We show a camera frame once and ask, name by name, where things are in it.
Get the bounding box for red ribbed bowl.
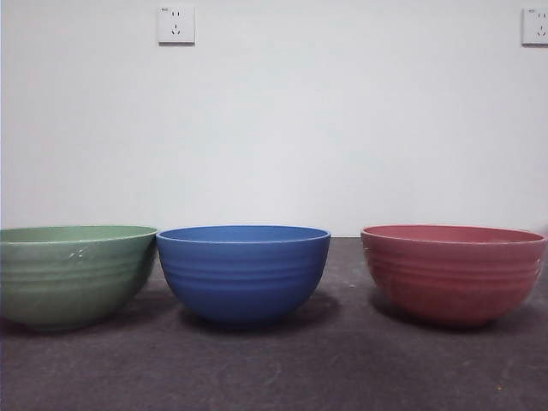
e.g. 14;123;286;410
360;223;548;331

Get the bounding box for green ribbed bowl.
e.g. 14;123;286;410
0;224;159;332

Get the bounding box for blue ribbed bowl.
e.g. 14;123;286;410
155;224;332;325

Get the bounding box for white wall socket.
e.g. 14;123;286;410
521;6;548;46
157;5;197;45

